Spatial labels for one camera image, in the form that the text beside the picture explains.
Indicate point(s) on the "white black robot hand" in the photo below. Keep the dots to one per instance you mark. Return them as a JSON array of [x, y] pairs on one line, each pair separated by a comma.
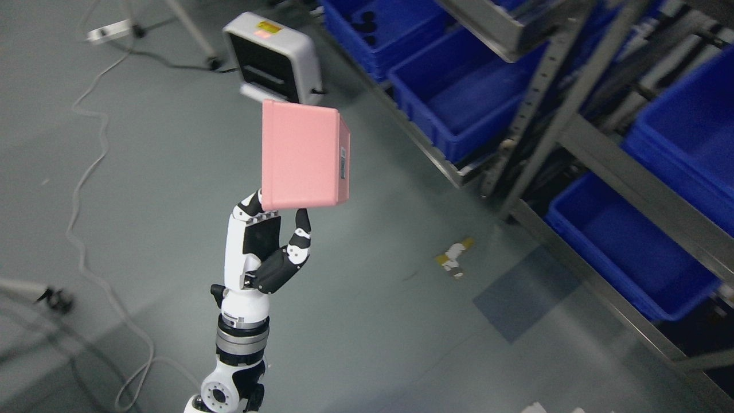
[[254, 264]]

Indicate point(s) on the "pink plastic storage box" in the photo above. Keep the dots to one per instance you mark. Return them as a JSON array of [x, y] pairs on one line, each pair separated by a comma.
[[305, 160]]

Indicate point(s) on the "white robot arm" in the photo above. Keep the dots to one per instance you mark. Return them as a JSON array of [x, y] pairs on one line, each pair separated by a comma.
[[234, 384]]

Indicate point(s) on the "white grey box device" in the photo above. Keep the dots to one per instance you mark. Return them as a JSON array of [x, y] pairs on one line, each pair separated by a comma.
[[274, 61]]

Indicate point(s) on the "blue shelf bin top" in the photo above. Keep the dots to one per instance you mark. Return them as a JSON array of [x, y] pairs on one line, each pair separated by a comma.
[[380, 34]]

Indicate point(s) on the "blue shelf bin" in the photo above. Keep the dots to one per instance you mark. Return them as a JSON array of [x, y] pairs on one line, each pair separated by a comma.
[[380, 34], [685, 139], [461, 94], [658, 277]]

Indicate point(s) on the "blue shelf bin middle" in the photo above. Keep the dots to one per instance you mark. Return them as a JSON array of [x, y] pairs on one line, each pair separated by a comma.
[[461, 94]]

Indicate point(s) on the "grey metal shelf rack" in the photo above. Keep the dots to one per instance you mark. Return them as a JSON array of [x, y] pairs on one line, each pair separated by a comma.
[[512, 35]]

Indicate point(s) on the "blue shelf bin lower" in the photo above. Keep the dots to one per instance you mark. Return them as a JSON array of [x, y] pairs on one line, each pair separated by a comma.
[[658, 277]]

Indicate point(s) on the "blue shelf bin right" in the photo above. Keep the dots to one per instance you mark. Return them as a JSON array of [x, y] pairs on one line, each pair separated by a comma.
[[685, 139]]

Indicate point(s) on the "crumpled paper scrap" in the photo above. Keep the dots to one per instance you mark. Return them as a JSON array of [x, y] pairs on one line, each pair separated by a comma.
[[449, 259]]

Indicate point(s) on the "white power strip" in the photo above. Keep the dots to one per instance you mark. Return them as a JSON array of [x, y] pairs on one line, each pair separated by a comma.
[[109, 32]]

